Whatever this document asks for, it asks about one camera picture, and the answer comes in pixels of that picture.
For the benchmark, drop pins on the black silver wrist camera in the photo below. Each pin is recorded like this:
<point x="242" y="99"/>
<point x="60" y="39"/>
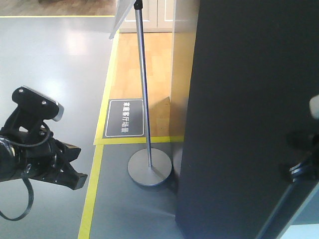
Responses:
<point x="32" y="109"/>

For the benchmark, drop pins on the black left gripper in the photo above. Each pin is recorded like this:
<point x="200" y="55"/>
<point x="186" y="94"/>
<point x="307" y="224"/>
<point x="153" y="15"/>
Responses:
<point x="48" y="160"/>

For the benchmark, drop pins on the white cabinet in background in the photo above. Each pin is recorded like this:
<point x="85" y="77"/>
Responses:
<point x="177" y="16"/>

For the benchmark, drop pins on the black floor label sticker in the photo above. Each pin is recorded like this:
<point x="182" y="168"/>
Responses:
<point x="125" y="118"/>

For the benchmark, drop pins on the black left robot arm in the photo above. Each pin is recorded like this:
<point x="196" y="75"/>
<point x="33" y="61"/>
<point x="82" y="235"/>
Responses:
<point x="7" y="159"/>

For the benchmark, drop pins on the fridge door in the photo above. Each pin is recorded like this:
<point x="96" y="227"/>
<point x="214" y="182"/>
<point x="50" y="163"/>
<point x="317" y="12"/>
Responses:
<point x="255" y="67"/>

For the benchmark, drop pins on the silver sign stand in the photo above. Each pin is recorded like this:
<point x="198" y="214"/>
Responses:
<point x="147" y="167"/>

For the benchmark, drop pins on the yellow floor tape line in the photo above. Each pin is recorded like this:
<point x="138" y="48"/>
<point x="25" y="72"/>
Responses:
<point x="115" y="206"/>

